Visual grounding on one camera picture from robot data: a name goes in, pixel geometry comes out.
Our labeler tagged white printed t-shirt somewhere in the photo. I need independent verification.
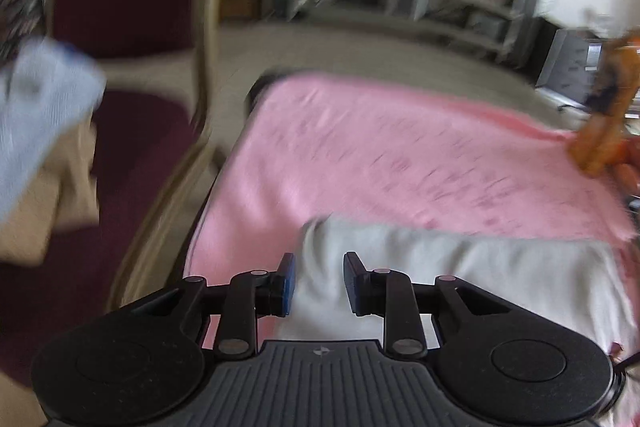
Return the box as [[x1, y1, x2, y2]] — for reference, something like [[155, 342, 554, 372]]
[[273, 216, 638, 350]]

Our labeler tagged pink dalmatian blanket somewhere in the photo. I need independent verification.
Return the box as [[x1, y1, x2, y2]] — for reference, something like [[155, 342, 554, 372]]
[[184, 74, 640, 348]]

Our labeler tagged beige garment on chair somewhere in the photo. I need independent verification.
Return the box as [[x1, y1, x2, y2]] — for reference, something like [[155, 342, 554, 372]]
[[1, 120, 100, 268]]

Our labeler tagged orange juice bottle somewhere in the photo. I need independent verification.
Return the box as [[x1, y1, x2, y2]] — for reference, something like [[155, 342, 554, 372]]
[[567, 28, 639, 178]]

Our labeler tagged light blue knit garment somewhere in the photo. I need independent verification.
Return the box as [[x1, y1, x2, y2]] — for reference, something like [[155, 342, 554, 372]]
[[1, 37, 105, 219]]

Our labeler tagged silver tv stand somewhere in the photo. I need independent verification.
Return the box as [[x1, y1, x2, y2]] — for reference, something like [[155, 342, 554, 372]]
[[286, 0, 538, 65]]

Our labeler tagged maroon banquet chair near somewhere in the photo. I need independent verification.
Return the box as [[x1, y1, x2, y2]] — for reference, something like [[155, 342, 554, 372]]
[[1, 0, 219, 385]]

